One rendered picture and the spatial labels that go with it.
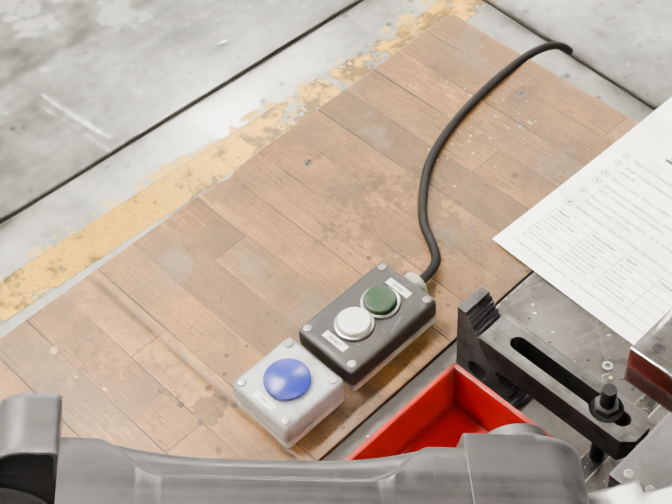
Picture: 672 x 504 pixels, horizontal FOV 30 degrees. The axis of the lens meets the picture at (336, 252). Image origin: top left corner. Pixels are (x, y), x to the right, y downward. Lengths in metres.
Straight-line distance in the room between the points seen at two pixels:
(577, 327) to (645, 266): 0.09
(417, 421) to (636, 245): 0.29
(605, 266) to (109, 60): 1.79
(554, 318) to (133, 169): 1.53
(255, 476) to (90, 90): 2.21
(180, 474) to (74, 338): 0.62
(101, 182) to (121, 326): 1.39
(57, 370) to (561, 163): 0.52
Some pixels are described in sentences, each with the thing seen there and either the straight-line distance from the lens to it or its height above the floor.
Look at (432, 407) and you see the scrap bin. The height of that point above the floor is 0.93.
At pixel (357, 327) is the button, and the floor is 0.94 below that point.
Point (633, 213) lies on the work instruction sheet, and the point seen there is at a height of 0.90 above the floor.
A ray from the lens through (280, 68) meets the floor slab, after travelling 2.69.
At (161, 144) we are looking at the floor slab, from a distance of 2.57.
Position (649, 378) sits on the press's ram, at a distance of 0.83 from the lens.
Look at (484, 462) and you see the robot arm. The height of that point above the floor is 1.31.
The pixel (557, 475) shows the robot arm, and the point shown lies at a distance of 0.58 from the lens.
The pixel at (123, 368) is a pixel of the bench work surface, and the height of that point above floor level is 0.90.
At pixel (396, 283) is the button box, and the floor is 0.93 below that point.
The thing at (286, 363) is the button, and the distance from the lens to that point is 1.05.
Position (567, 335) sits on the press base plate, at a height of 0.90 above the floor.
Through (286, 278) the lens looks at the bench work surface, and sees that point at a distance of 1.15.
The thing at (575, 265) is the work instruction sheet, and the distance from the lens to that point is 1.16.
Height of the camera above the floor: 1.80
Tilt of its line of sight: 51 degrees down
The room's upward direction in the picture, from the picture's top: 5 degrees counter-clockwise
